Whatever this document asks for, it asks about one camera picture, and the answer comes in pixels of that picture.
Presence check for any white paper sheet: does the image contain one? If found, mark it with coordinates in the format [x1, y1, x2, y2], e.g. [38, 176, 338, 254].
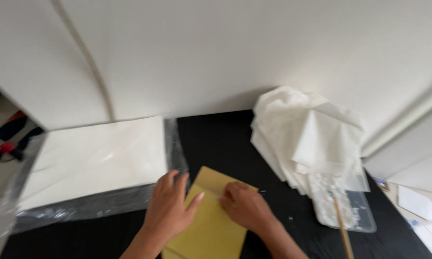
[397, 185, 432, 221]

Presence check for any black table cloth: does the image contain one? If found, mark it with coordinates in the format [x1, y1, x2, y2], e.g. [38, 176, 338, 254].
[0, 110, 432, 259]

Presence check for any person's left hand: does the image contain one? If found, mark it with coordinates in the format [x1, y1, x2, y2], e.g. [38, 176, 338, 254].
[143, 170, 205, 241]

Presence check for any white cable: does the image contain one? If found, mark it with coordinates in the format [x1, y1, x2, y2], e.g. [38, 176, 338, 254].
[51, 0, 116, 122]

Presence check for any clear plastic glue tray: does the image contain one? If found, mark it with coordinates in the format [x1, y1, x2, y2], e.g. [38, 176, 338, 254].
[308, 173, 377, 233]

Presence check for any stack of white paper sheets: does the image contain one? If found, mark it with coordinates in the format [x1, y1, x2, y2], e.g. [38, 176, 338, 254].
[18, 115, 168, 211]

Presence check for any dark clutter heap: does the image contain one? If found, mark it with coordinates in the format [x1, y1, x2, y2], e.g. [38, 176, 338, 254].
[0, 88, 45, 162]

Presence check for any yellow paper envelope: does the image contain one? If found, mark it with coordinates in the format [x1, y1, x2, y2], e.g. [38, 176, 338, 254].
[161, 166, 259, 259]

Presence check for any person's right hand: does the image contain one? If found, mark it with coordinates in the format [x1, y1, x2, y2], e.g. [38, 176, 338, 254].
[218, 181, 278, 236]

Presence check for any pile of white folded papers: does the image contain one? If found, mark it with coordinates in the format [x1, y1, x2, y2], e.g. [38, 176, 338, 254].
[250, 86, 370, 196]

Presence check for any clear plastic wrap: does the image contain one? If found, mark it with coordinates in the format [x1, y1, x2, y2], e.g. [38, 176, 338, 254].
[0, 118, 191, 234]

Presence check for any wooden stick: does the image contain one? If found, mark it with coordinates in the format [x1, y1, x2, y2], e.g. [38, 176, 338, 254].
[332, 196, 355, 259]

